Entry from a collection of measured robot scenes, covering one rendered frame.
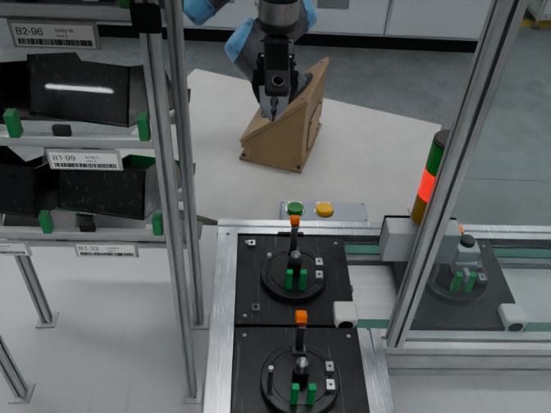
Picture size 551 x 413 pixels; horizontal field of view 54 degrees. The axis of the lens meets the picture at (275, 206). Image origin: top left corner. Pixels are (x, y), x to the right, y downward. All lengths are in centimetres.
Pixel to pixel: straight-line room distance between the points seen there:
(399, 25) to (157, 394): 350
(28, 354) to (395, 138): 120
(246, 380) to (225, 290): 22
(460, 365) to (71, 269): 89
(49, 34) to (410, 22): 374
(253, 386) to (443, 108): 293
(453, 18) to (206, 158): 296
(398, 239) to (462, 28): 352
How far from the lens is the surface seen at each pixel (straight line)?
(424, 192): 85
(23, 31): 63
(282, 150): 156
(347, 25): 416
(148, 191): 80
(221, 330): 110
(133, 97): 71
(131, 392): 116
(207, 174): 157
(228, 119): 180
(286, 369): 101
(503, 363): 122
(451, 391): 121
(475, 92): 73
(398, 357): 114
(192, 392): 111
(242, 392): 101
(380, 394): 105
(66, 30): 61
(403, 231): 91
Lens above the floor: 186
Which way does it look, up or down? 43 degrees down
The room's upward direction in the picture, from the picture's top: 4 degrees clockwise
